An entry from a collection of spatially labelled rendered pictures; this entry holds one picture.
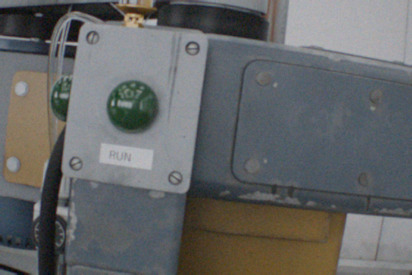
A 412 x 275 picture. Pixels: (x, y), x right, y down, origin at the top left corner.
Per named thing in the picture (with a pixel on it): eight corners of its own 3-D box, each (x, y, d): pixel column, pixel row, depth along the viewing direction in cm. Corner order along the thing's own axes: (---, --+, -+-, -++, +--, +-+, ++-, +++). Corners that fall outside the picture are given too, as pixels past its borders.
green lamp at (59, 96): (43, 120, 50) (49, 70, 50) (50, 118, 53) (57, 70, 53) (83, 126, 50) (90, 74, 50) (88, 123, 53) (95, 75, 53)
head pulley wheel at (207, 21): (152, 32, 65) (157, 1, 65) (156, 38, 74) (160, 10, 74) (271, 48, 65) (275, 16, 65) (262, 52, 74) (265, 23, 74)
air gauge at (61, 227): (29, 250, 74) (31, 210, 74) (32, 246, 76) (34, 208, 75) (67, 257, 74) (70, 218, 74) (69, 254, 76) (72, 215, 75)
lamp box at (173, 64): (60, 176, 50) (81, 22, 49) (70, 168, 54) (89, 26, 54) (188, 195, 50) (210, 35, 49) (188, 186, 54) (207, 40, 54)
